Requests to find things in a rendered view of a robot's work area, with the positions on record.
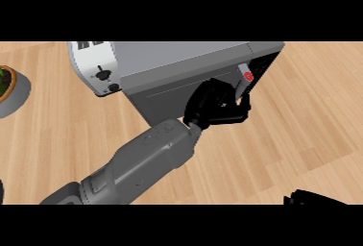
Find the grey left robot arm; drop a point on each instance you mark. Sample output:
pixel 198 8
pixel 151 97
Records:
pixel 142 160

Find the grey potted plant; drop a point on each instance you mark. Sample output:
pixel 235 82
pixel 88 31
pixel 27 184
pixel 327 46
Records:
pixel 18 93

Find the grey microwave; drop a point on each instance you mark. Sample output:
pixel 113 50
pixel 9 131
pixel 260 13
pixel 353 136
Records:
pixel 179 61

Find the white toaster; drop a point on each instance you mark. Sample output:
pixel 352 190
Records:
pixel 95 59

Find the white milk carton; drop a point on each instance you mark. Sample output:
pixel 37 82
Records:
pixel 245 75

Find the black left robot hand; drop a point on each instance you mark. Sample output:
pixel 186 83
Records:
pixel 210 105

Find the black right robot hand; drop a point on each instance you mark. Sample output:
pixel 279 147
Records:
pixel 307 198

